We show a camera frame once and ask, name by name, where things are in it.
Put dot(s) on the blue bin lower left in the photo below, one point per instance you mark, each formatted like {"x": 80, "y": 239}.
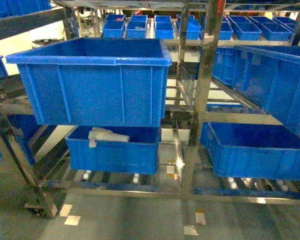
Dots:
{"x": 138, "y": 155}

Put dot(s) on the white plastic part in bin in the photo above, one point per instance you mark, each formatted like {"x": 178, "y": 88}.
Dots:
{"x": 98, "y": 134}

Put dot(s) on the large blue bin upper left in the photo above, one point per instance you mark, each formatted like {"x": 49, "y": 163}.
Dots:
{"x": 120, "y": 82}

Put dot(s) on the large blue bin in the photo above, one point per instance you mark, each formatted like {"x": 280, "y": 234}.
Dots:
{"x": 268, "y": 76}
{"x": 120, "y": 82}

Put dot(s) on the small blue bin far row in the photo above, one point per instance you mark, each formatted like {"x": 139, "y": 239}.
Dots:
{"x": 164, "y": 30}
{"x": 114, "y": 29}
{"x": 136, "y": 30}

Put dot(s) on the blue bin lower right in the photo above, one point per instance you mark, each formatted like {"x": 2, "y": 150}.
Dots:
{"x": 256, "y": 151}

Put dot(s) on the large blue bin upper right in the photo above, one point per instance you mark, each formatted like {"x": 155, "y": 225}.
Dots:
{"x": 268, "y": 76}

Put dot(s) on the stainless steel rack frame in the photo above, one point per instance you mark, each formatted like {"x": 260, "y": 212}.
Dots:
{"x": 187, "y": 122}

